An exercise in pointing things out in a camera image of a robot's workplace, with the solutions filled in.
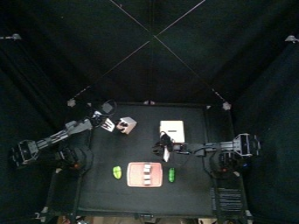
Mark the white toy sushi piece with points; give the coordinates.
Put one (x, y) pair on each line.
(147, 182)
(147, 167)
(147, 175)

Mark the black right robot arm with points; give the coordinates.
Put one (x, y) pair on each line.
(222, 145)

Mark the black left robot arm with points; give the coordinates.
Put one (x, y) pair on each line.
(51, 140)

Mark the pink rectangular plate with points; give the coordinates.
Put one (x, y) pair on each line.
(135, 175)

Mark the small white cube box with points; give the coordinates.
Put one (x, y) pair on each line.
(130, 122)

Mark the cream box with red side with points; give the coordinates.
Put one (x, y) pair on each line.
(173, 129)

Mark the dark green toy vegetable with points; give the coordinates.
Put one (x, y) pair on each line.
(171, 175)

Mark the light green toy vegetable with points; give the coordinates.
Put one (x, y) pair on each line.
(117, 172)

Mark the grey metal frame bracket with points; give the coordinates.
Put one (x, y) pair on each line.
(149, 102)
(71, 102)
(226, 105)
(15, 36)
(291, 38)

